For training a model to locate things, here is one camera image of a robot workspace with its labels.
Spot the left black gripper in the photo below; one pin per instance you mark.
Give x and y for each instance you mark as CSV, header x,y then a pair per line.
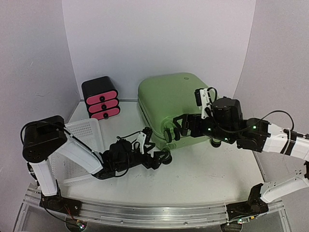
x,y
156,164

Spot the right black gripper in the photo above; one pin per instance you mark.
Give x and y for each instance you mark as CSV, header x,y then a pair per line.
x,y
189,124

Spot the green hard-shell suitcase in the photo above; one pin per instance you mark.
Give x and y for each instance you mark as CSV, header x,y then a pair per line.
x,y
162,98

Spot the white perforated plastic basket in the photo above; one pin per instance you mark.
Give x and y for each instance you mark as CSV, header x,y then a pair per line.
x,y
66,171

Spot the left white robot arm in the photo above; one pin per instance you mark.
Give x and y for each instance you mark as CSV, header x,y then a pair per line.
x,y
45,137

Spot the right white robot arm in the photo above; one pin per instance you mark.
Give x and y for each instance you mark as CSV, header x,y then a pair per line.
x,y
256,135

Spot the black pink drawer organizer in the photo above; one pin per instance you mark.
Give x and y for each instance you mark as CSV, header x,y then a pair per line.
x,y
101,98

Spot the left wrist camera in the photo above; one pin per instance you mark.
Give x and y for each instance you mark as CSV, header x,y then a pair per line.
x,y
118,150

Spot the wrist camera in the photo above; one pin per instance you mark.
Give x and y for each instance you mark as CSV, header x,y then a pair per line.
x,y
118,150
221,109

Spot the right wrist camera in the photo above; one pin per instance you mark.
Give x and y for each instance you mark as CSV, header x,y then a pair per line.
x,y
221,109

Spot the aluminium front rail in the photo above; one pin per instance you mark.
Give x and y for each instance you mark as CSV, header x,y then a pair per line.
x,y
160,217

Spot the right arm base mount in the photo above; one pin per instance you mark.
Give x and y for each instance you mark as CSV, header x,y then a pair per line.
x,y
251,207

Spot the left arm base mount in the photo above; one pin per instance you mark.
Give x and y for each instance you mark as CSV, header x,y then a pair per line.
x,y
61,205

